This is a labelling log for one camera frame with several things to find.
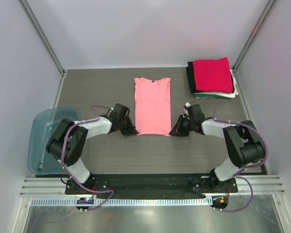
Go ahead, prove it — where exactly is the folded magenta t shirt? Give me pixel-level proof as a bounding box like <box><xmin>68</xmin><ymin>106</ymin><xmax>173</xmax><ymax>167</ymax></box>
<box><xmin>193</xmin><ymin>57</ymin><xmax>234</xmax><ymax>93</ymax></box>

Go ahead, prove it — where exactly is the light pink t shirt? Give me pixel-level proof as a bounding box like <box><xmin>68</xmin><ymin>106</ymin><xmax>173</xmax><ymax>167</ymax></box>
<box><xmin>134</xmin><ymin>78</ymin><xmax>172</xmax><ymax>136</ymax></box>

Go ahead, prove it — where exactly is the aluminium front rail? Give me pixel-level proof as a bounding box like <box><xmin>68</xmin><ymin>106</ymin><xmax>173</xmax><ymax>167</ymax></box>
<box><xmin>19</xmin><ymin>175</ymin><xmax>285</xmax><ymax>198</ymax></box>

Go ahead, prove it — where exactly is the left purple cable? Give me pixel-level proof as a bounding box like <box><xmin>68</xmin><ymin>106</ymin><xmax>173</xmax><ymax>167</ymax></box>
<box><xmin>60</xmin><ymin>104</ymin><xmax>114</xmax><ymax>212</ymax></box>

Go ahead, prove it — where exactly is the folded black t shirt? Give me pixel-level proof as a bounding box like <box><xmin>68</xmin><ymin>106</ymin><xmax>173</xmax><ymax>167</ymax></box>
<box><xmin>186</xmin><ymin>62</ymin><xmax>197</xmax><ymax>94</ymax></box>

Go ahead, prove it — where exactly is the aluminium frame post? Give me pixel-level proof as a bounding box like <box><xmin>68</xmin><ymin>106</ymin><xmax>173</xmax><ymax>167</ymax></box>
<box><xmin>18</xmin><ymin>0</ymin><xmax>65</xmax><ymax>76</ymax></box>
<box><xmin>232</xmin><ymin>0</ymin><xmax>277</xmax><ymax>72</ymax></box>

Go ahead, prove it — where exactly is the purple cable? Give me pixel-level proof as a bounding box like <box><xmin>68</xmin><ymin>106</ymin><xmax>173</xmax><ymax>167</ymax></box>
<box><xmin>60</xmin><ymin>104</ymin><xmax>114</xmax><ymax>212</ymax></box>
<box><xmin>186</xmin><ymin>97</ymin><xmax>269</xmax><ymax>214</ymax></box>

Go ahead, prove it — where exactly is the blue plastic bin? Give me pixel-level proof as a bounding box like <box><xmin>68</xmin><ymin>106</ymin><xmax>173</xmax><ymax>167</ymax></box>
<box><xmin>28</xmin><ymin>107</ymin><xmax>81</xmax><ymax>175</ymax></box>

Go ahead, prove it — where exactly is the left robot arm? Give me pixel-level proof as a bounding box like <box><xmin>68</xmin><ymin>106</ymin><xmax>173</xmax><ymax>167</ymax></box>
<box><xmin>46</xmin><ymin>103</ymin><xmax>138</xmax><ymax>190</ymax></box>

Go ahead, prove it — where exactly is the folded green t shirt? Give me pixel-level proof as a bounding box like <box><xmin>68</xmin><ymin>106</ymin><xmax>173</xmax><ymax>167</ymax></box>
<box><xmin>195</xmin><ymin>93</ymin><xmax>221</xmax><ymax>99</ymax></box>

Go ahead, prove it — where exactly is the folded white t shirt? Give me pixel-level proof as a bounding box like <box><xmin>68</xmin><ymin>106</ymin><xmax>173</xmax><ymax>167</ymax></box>
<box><xmin>201</xmin><ymin>69</ymin><xmax>239</xmax><ymax>99</ymax></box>

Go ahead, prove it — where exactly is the right aluminium frame post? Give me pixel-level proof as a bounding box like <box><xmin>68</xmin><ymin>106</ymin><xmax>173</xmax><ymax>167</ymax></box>
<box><xmin>232</xmin><ymin>0</ymin><xmax>277</xmax><ymax>72</ymax></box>

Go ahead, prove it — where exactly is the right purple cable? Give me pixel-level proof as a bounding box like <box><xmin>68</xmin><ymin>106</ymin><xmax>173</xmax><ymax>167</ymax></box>
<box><xmin>186</xmin><ymin>97</ymin><xmax>269</xmax><ymax>214</ymax></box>

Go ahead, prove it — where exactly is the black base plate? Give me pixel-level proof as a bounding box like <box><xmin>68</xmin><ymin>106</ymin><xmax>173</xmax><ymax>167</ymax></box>
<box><xmin>64</xmin><ymin>172</ymin><xmax>240</xmax><ymax>200</ymax></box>

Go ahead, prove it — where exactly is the left aluminium frame post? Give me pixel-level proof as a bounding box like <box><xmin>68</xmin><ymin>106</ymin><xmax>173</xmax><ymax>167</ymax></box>
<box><xmin>18</xmin><ymin>0</ymin><xmax>65</xmax><ymax>76</ymax></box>

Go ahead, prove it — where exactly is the white slotted cable duct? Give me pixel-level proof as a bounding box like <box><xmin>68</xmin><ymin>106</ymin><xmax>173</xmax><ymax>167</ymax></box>
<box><xmin>31</xmin><ymin>196</ymin><xmax>212</xmax><ymax>208</ymax></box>

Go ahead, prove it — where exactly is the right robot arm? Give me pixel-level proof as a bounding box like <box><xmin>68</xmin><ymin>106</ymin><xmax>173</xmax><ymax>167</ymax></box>
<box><xmin>169</xmin><ymin>103</ymin><xmax>267</xmax><ymax>192</ymax></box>

